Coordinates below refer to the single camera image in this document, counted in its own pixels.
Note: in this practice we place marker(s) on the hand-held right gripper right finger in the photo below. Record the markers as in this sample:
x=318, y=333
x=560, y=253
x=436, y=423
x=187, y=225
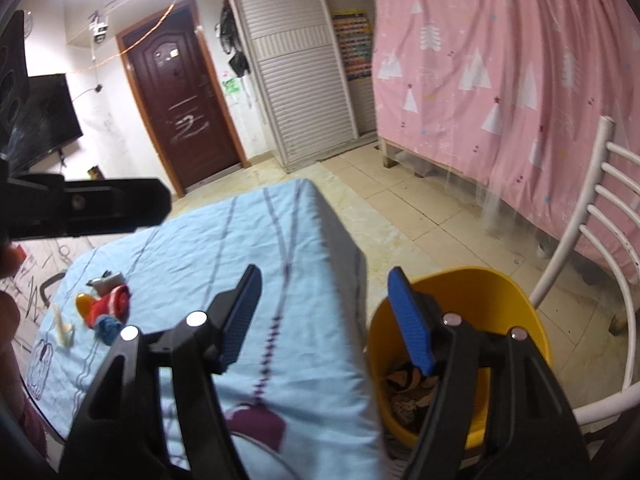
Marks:
x=412, y=325

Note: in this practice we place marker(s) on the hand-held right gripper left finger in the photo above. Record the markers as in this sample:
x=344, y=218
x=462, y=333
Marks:
x=240, y=320

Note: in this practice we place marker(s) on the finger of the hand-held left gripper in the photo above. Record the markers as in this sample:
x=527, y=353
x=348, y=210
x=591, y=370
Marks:
x=100, y=205

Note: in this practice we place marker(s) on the brown wrapper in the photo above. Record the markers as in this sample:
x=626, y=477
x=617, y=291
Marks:
x=400, y=380

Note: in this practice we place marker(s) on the yellow plastic bucket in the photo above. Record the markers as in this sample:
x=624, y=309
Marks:
x=500, y=295

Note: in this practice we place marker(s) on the person's left forearm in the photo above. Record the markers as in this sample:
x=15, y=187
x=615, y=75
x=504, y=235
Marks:
x=7, y=340

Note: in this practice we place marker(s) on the person's left hand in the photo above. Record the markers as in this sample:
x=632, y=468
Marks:
x=10, y=260

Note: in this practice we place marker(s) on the blue printed tablecloth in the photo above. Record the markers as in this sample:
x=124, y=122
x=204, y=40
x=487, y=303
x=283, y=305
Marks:
x=200, y=260

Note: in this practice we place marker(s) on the grey small toy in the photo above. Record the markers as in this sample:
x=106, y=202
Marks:
x=107, y=282

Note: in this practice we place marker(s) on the red sock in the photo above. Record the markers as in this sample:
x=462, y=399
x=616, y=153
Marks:
x=112, y=302

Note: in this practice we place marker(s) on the yellow plastic toy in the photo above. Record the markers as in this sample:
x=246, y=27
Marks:
x=84, y=304

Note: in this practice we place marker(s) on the blue sock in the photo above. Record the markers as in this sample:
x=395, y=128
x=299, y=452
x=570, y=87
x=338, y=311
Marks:
x=106, y=329

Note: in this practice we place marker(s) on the cream round plastic brush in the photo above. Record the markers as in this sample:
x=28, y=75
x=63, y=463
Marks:
x=62, y=330

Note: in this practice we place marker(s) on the dark brown door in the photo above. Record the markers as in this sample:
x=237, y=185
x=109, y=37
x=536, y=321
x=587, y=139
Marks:
x=185, y=100

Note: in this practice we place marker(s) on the black hanging handbag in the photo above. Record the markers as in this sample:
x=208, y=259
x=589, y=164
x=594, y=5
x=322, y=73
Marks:
x=238, y=64
x=225, y=25

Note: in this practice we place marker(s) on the white louvered wardrobe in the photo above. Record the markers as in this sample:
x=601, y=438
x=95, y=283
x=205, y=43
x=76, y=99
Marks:
x=300, y=85

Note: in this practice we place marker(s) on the white metal chair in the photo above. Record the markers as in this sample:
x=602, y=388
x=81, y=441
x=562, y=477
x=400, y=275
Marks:
x=599, y=152

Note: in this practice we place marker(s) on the pink tree print curtain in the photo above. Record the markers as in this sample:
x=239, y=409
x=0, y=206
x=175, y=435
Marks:
x=500, y=85

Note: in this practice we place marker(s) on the colourful grid chart poster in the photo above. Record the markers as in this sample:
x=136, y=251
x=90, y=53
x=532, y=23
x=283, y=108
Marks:
x=352, y=45

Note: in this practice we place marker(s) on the black wall television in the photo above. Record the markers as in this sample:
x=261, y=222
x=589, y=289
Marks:
x=50, y=120

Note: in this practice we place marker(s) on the white wall camera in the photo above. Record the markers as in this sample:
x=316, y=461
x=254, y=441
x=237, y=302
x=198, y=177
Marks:
x=99, y=30

